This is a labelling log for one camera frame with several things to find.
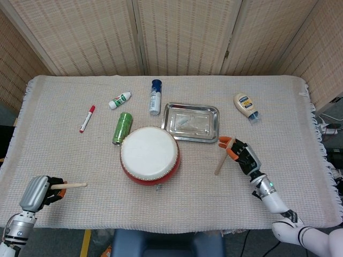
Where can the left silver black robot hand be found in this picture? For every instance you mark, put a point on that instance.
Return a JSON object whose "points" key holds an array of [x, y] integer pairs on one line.
{"points": [[33, 192]]}

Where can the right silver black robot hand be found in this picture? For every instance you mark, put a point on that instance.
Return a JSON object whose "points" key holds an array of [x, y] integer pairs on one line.
{"points": [[249, 159]]}

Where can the red whiteboard marker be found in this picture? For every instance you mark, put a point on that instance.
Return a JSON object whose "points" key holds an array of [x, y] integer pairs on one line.
{"points": [[86, 120]]}

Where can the cream mayonnaise squeeze bottle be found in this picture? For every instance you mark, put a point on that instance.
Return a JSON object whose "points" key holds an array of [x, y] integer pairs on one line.
{"points": [[244, 103]]}

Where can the beige waffle tablecloth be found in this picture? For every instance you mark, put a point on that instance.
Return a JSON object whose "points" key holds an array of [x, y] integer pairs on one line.
{"points": [[187, 203]]}

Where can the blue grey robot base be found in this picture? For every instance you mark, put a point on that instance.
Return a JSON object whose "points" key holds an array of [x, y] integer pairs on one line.
{"points": [[166, 243]]}

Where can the red and white drum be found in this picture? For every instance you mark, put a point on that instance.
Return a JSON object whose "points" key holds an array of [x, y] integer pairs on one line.
{"points": [[148, 152]]}

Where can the woven folding screen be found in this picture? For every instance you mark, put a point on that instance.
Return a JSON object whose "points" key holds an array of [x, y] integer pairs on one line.
{"points": [[80, 40]]}

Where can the wooden drumstick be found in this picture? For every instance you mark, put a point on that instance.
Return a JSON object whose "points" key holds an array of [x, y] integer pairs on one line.
{"points": [[220, 166], [75, 185]]}

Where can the white bottle with blue cap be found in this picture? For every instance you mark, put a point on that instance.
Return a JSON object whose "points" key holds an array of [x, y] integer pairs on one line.
{"points": [[155, 99]]}

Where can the white green glue bottle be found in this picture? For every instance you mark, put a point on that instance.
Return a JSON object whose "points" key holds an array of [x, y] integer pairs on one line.
{"points": [[119, 100]]}

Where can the green drink can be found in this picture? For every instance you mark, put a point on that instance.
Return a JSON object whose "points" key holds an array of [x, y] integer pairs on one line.
{"points": [[122, 128]]}

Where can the rectangular stainless steel tray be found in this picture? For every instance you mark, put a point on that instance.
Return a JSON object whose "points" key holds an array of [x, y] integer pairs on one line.
{"points": [[190, 121]]}

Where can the white power strip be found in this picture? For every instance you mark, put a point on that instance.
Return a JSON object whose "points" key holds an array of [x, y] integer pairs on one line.
{"points": [[331, 131]]}

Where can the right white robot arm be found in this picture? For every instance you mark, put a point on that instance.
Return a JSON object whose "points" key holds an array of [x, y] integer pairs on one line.
{"points": [[276, 203]]}

